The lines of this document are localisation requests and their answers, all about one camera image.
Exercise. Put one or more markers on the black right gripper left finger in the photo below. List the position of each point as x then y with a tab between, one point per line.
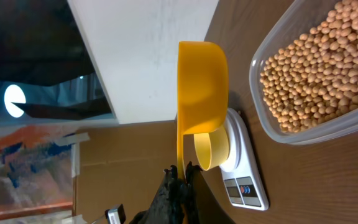
166	206

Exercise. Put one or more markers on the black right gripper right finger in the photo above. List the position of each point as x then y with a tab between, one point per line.
200	204

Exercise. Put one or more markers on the yellow measuring scoop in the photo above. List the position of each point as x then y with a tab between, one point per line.
202	92

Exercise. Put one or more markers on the white digital kitchen scale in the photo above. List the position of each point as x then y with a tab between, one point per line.
240	172

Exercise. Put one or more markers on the yellow plastic bowl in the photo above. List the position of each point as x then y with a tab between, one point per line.
212	149

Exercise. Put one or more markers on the brown cardboard panel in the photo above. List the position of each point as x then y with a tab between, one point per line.
123	165

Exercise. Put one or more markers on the clear container of soybeans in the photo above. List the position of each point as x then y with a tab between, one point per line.
304	75

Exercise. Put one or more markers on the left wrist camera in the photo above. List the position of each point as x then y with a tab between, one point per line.
115	215

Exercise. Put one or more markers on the colourful wall painting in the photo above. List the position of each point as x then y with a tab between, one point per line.
35	170

